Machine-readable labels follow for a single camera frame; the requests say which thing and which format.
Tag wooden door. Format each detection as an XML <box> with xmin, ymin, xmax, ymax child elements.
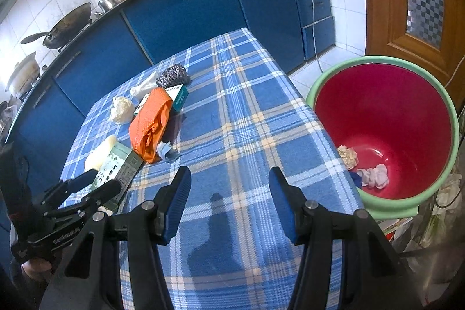
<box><xmin>354</xmin><ymin>0</ymin><xmax>465</xmax><ymax>78</ymax></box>

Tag white cooking pot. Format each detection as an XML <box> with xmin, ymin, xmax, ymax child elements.
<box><xmin>4</xmin><ymin>52</ymin><xmax>40</xmax><ymax>94</ymax></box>

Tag clear plastic bag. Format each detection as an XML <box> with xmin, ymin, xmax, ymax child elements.
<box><xmin>130</xmin><ymin>71</ymin><xmax>158</xmax><ymax>101</ymax></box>

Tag yellow mesh sponge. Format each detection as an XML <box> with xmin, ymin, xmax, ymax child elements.
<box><xmin>84</xmin><ymin>135</ymin><xmax>119</xmax><ymax>171</ymax></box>

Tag black wok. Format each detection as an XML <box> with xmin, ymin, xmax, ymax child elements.
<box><xmin>21</xmin><ymin>2</ymin><xmax>93</xmax><ymax>50</ymax></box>

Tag steel pots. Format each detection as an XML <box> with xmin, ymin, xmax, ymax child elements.
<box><xmin>0</xmin><ymin>101</ymin><xmax>15</xmax><ymax>129</ymax></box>

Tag green cardboard box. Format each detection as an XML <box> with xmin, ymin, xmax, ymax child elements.
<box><xmin>90</xmin><ymin>142</ymin><xmax>145</xmax><ymax>203</ymax></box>

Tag red bucket with green rim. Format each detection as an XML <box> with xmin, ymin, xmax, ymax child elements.
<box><xmin>306</xmin><ymin>56</ymin><xmax>460</xmax><ymax>220</ymax></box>

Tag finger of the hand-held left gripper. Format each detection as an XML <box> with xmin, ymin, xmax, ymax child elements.
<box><xmin>36</xmin><ymin>168</ymin><xmax>99</xmax><ymax>209</ymax></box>
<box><xmin>54</xmin><ymin>181</ymin><xmax>121</xmax><ymax>221</ymax></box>

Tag cream paper ball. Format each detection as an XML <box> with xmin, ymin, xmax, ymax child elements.
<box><xmin>337</xmin><ymin>145</ymin><xmax>360</xmax><ymax>171</ymax></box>

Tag blue kitchen base cabinet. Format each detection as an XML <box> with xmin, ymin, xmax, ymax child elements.
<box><xmin>0</xmin><ymin>0</ymin><xmax>337</xmax><ymax>260</ymax></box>

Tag orange mesh bag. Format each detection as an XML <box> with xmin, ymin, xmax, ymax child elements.
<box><xmin>129</xmin><ymin>88</ymin><xmax>173</xmax><ymax>164</ymax></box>

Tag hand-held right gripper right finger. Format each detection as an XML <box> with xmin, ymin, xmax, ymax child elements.
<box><xmin>268</xmin><ymin>166</ymin><xmax>425</xmax><ymax>310</ymax></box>

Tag blue plaid tablecloth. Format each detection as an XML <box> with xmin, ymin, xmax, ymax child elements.
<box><xmin>58</xmin><ymin>27</ymin><xmax>366</xmax><ymax>310</ymax></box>

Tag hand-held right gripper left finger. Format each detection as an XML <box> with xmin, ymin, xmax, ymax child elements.
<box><xmin>39</xmin><ymin>166</ymin><xmax>192</xmax><ymax>310</ymax></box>

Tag small grey-blue wrapper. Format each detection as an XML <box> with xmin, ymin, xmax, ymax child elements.
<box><xmin>157</xmin><ymin>141</ymin><xmax>181</xmax><ymax>162</ymax></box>

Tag white paper ball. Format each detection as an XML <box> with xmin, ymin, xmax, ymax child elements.
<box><xmin>110</xmin><ymin>96</ymin><xmax>134</xmax><ymax>124</ymax></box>

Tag steel wool scrubber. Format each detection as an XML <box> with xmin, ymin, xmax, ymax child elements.
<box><xmin>155</xmin><ymin>64</ymin><xmax>191</xmax><ymax>89</ymax></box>

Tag dark blue knitted cloth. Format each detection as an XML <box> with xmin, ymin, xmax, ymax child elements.
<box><xmin>349</xmin><ymin>170</ymin><xmax>366</xmax><ymax>189</ymax></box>

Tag person's left hand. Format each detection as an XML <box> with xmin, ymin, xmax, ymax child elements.
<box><xmin>22</xmin><ymin>258</ymin><xmax>53</xmax><ymax>280</ymax></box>

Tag heap of plastic bags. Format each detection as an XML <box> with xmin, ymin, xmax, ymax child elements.
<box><xmin>378</xmin><ymin>172</ymin><xmax>465</xmax><ymax>296</ymax></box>

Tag white tissue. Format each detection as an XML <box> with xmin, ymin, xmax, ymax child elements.
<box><xmin>356</xmin><ymin>164</ymin><xmax>390</xmax><ymax>190</ymax></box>

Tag small teal cardboard box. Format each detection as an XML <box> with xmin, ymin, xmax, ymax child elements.
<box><xmin>134</xmin><ymin>85</ymin><xmax>189</xmax><ymax>115</ymax></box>

